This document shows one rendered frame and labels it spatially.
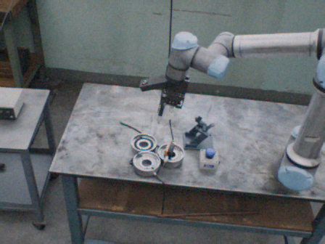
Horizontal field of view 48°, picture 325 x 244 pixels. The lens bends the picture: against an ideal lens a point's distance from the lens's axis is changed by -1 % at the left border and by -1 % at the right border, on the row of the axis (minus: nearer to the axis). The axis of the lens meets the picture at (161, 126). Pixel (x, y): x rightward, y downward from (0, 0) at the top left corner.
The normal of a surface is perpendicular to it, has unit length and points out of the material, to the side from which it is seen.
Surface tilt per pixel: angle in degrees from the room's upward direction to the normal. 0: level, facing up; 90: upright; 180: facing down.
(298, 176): 98
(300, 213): 0
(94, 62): 90
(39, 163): 0
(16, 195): 0
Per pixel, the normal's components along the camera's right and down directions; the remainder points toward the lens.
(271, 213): 0.08, -0.75
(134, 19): -0.07, 0.65
